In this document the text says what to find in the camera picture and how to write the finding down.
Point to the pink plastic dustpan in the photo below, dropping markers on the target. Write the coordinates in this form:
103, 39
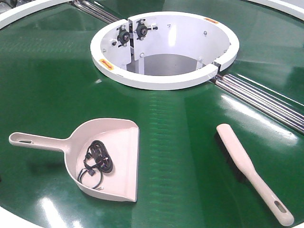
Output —
101, 156

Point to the pink hand brush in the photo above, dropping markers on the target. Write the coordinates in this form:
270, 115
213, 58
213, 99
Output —
244, 164

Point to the green conveyor belt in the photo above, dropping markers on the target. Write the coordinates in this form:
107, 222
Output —
49, 86

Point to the steel conveyor rollers rear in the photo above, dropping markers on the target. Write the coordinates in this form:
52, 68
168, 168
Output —
95, 11

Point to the white outer conveyor rim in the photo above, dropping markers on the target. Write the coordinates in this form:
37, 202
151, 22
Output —
294, 8

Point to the black bearing left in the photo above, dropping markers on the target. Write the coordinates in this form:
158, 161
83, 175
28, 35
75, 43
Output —
123, 36

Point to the black bearing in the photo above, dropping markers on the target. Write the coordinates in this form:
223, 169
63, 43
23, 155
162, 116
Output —
142, 30
123, 36

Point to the black bearing right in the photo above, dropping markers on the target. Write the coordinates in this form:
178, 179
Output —
142, 30

